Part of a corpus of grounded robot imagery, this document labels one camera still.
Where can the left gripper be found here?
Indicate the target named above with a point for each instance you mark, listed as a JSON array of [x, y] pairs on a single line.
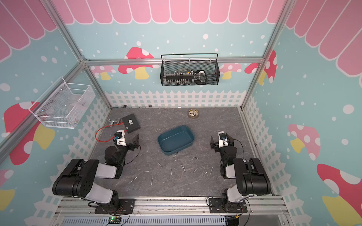
[[129, 145]]

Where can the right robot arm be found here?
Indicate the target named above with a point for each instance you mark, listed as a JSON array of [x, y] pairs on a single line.
[[249, 174]]

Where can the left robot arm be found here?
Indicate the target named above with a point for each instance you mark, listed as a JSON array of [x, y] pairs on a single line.
[[77, 179]]

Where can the black flat device box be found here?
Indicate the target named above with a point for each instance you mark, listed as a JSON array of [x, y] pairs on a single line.
[[131, 123]]

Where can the teal plastic storage box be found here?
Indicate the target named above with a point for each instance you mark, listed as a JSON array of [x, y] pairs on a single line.
[[176, 140]]

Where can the tape roll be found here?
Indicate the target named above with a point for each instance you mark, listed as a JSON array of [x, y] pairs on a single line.
[[193, 113]]

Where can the black item in basket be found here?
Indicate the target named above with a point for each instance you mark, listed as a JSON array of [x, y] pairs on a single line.
[[200, 77]]

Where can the green lit circuit board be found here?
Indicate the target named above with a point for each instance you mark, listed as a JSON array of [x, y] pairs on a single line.
[[114, 221]]

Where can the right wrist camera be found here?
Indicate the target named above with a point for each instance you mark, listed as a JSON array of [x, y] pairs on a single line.
[[223, 140]]

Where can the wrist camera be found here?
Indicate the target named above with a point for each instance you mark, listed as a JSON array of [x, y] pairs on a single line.
[[119, 139], [223, 140]]

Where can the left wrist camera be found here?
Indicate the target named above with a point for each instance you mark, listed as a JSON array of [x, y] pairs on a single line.
[[119, 139]]

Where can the metal bracket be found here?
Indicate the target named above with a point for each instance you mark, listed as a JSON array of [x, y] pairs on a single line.
[[114, 122]]

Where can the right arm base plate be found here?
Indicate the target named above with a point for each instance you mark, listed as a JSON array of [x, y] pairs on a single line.
[[220, 205]]

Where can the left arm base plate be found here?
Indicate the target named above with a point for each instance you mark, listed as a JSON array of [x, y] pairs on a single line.
[[117, 206]]

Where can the white wire wall basket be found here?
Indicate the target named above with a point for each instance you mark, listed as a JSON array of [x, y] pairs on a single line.
[[63, 104]]

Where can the black wire wall basket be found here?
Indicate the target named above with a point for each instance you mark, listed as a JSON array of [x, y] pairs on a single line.
[[179, 69]]

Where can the aluminium front rail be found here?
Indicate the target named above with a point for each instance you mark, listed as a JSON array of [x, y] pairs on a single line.
[[175, 206]]

